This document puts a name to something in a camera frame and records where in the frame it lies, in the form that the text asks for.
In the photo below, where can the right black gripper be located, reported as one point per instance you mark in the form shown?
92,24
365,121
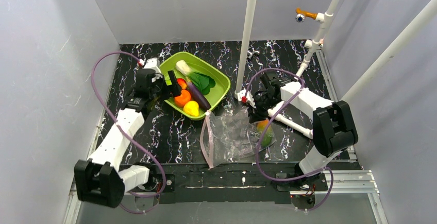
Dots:
258,104

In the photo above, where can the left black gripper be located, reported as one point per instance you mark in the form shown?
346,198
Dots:
165,85

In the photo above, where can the red fake fruit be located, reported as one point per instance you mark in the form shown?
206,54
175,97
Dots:
182,83

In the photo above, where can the orange fake fruit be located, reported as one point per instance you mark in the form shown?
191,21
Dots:
183,99

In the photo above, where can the purple fake eggplant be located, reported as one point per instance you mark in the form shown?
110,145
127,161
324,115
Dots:
198,96

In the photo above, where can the yellow fake pepper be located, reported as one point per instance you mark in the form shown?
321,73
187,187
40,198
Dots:
191,108

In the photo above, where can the green fake leaf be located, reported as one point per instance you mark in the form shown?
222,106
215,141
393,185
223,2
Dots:
204,83

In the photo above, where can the clear zip top bag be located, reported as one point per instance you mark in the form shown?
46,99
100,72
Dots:
227,138

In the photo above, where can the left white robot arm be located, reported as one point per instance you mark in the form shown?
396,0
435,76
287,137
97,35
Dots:
99,179

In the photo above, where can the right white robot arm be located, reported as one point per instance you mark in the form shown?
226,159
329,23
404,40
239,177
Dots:
333,127

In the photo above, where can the orange green fake mango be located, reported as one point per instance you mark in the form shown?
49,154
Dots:
269,136

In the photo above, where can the lime green plastic tray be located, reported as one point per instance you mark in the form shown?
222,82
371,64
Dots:
197,64

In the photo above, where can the small metal fitting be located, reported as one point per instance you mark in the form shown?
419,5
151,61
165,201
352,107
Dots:
251,54

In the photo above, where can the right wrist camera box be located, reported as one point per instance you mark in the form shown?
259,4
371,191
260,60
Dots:
245,97

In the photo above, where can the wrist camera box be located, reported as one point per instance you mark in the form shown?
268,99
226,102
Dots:
152,65
245,97

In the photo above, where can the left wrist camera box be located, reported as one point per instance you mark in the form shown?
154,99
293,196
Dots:
152,65

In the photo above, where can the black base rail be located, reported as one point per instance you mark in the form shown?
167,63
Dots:
236,182

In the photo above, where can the orange faucet handle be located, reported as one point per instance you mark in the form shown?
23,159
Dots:
301,15

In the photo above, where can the white PVC pipe frame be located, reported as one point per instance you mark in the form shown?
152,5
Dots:
325,21

